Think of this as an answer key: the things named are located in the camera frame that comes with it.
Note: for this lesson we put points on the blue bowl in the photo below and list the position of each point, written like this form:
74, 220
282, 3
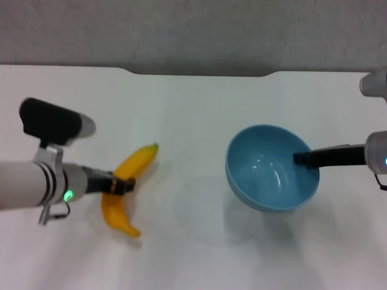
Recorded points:
263, 184

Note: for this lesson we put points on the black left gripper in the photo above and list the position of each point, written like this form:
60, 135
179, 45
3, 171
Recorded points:
96, 181

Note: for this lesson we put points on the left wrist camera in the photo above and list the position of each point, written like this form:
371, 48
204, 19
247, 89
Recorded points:
51, 121

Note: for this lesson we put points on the yellow banana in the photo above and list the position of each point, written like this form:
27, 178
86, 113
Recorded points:
133, 160

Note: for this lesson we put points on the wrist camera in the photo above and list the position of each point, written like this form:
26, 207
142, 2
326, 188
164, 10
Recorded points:
375, 84
51, 121

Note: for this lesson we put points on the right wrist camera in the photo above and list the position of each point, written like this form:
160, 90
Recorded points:
375, 84

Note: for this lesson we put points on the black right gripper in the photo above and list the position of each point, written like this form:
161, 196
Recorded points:
341, 155

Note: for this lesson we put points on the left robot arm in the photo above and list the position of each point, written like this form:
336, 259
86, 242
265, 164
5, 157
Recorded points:
27, 184

